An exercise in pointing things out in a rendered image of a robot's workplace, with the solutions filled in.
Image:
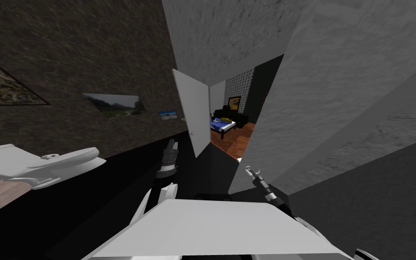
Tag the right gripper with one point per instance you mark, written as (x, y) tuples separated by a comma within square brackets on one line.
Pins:
[(260, 182)]

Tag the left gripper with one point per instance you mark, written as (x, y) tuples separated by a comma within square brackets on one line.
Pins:
[(170, 155)]

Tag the black armchair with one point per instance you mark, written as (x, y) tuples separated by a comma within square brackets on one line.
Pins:
[(235, 116)]

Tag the white toilet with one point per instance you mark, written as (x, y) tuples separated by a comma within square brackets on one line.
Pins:
[(60, 162)]

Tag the green landscape wall picture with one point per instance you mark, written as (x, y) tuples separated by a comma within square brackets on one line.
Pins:
[(116, 104)]

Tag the white door leaf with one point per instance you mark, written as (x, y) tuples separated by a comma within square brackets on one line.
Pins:
[(195, 112)]

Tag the blue bed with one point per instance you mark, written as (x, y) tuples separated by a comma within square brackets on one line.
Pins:
[(220, 125)]

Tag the small blue wall picture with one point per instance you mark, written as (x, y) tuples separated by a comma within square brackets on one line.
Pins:
[(168, 115)]

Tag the colourful framed wall picture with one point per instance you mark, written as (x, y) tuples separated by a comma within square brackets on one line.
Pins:
[(2, 88)]

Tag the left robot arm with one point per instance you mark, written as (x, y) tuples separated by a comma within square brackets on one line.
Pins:
[(167, 169)]

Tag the yellow framed wall picture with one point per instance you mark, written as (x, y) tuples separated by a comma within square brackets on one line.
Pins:
[(234, 103)]

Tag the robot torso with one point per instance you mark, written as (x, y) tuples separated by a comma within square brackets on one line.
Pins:
[(215, 231)]

